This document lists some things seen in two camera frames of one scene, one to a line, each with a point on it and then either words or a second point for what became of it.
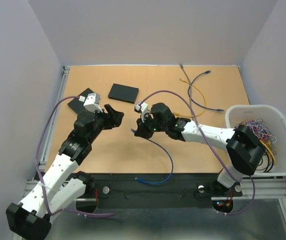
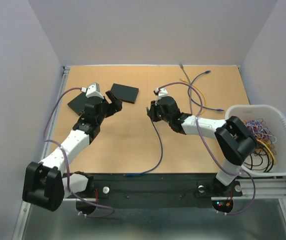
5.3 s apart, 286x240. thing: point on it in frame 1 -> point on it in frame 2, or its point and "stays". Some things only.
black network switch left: [78, 104] stays
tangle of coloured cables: [267, 140] stays
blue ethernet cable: [133, 130] -> [152, 169]
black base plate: [158, 190] stays
